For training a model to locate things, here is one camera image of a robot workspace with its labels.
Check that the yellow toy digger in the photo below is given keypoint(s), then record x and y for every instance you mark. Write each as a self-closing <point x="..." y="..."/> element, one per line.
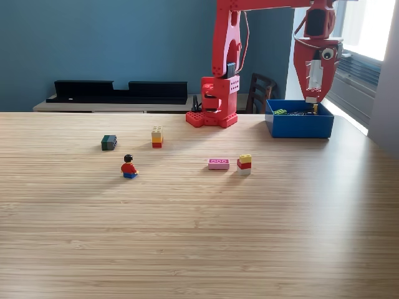
<point x="315" y="109"/>

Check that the green brick stack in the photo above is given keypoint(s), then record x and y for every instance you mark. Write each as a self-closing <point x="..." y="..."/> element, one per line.
<point x="280" y="111"/>

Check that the yellow red white brick stack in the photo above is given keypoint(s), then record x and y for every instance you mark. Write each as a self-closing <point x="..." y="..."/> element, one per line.
<point x="244" y="165"/>

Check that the dark green grey brick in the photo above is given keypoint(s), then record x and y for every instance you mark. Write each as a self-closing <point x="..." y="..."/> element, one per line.
<point x="108" y="143"/>

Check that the blue plastic bin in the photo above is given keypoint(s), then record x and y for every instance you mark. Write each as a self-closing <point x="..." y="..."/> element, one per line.
<point x="299" y="127"/>

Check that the grey window vent unit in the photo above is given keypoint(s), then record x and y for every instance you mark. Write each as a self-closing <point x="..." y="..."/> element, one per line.
<point x="352" y="87"/>

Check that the window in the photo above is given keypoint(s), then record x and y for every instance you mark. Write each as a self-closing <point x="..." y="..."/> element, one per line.
<point x="364" y="25"/>

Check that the dark wooden chair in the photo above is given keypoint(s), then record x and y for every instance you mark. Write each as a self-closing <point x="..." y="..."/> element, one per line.
<point x="258" y="90"/>

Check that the pink flat brick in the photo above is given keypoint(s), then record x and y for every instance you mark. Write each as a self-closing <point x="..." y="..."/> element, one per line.
<point x="219" y="163"/>

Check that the tan yellow red brick stack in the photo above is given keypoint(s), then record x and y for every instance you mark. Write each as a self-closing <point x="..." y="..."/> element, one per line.
<point x="157" y="137"/>

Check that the toy figure red shirt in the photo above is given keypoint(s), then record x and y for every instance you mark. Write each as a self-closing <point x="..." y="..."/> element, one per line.
<point x="128" y="168"/>

